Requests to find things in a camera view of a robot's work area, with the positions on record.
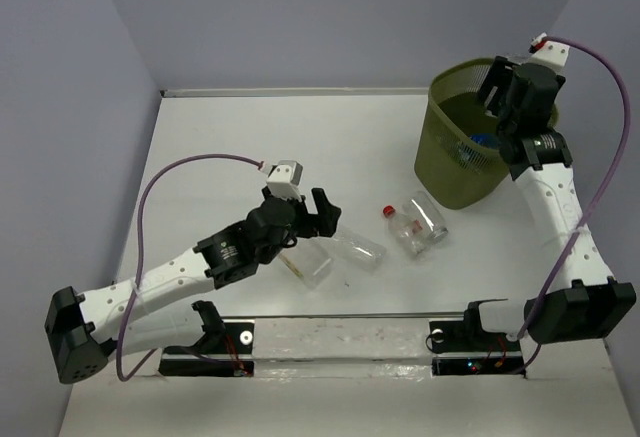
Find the clear jar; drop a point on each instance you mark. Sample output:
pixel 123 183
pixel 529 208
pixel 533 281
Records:
pixel 431 226

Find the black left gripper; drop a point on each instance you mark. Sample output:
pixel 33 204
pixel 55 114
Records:
pixel 327 214

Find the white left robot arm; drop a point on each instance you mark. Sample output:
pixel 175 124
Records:
pixel 163 308

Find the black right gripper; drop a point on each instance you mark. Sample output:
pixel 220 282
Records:
pixel 500 76

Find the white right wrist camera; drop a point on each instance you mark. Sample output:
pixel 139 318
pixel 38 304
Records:
pixel 548 53

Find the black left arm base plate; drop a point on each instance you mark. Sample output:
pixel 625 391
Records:
pixel 230 357

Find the red cap clear bottle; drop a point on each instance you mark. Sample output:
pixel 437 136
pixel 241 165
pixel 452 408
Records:
pixel 405 231

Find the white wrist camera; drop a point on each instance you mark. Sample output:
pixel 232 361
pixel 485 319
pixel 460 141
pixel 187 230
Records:
pixel 284 179
pixel 548 53

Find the blue label water bottle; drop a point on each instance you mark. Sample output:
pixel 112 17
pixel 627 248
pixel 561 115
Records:
pixel 486 140

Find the square clear plastic bottle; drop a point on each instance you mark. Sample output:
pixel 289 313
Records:
pixel 308 261

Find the clear bottle inside bin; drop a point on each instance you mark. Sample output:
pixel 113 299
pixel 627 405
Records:
pixel 465 156

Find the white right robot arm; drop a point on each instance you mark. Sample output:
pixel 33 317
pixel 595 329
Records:
pixel 580 299

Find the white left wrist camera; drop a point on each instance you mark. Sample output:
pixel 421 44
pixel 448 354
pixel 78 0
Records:
pixel 284 179

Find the green mesh waste bin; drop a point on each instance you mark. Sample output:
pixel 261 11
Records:
pixel 488 119

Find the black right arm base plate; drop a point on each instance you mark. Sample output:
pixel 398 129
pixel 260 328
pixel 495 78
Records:
pixel 457 351

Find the clear ribbed water bottle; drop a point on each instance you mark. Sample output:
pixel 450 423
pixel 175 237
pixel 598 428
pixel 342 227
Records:
pixel 357 249

